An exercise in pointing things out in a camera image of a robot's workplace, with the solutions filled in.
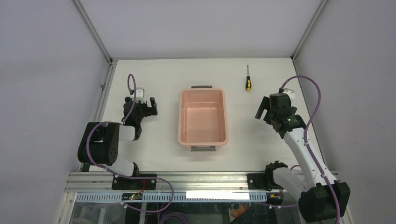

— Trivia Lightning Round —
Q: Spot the yellow black screwdriver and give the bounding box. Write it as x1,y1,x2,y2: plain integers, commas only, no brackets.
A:
246,65,252,91

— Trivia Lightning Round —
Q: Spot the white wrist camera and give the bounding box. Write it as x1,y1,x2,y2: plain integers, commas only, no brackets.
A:
283,88,296,100
134,87,147,104

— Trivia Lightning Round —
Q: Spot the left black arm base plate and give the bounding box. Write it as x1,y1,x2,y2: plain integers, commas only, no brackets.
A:
111,173,157,191

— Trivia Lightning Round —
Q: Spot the pink plastic bin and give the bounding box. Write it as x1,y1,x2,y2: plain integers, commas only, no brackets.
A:
177,85,229,152

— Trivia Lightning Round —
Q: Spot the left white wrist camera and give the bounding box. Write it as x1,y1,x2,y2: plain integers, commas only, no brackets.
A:
134,87,147,104

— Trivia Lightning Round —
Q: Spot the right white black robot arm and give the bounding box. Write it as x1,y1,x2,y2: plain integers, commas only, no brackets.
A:
255,93,351,223

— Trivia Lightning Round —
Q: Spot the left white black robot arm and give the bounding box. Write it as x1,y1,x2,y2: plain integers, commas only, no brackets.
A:
77,97,158,189

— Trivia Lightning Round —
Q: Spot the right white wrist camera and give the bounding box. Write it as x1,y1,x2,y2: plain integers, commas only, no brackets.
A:
283,88,296,100

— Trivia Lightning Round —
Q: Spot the aluminium frame rail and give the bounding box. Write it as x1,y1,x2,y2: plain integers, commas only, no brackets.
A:
64,172,341,194

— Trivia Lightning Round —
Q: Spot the orange object under table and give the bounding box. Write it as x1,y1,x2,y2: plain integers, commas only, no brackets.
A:
229,203,249,219

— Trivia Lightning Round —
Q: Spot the white slotted cable duct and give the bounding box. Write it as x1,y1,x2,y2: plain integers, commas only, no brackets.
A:
76,191,281,203

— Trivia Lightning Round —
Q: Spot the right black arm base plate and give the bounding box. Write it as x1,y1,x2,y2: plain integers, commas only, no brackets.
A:
247,173,281,191

